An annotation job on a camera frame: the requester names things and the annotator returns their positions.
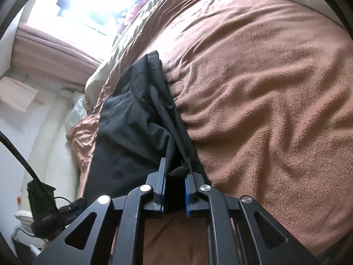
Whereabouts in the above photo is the black electronic device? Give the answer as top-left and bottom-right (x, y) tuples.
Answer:
(55, 197), (88, 217)

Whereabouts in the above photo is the black cable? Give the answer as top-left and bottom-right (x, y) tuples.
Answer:
(0, 131), (45, 189)

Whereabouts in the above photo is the black jacket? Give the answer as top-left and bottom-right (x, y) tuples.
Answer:
(83, 50), (213, 220)

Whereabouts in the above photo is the pink-brown blanket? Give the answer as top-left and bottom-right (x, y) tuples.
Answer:
(66, 0), (353, 265)

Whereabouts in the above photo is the black bag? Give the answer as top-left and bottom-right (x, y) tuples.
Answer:
(26, 179), (60, 239)

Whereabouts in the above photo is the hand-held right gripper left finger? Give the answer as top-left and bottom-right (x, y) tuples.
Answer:
(32, 157), (167, 265)

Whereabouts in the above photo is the white patterned pillow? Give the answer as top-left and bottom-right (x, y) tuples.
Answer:
(65, 97), (90, 134)

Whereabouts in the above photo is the pink curtain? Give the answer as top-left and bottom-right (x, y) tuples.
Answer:
(11, 23), (105, 90)

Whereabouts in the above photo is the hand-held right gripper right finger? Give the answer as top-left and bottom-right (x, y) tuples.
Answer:
(184, 170), (318, 265)

